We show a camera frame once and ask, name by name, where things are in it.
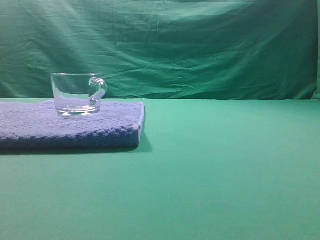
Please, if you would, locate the green backdrop cloth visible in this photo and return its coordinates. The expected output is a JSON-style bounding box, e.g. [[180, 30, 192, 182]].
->
[[0, 0, 320, 100]]

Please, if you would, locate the folded blue towel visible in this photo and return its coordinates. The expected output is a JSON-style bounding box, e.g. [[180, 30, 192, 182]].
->
[[0, 100, 145, 150]]

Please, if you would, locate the transparent glass cup with handle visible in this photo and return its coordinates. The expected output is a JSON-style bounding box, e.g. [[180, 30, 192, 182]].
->
[[50, 73, 107, 116]]

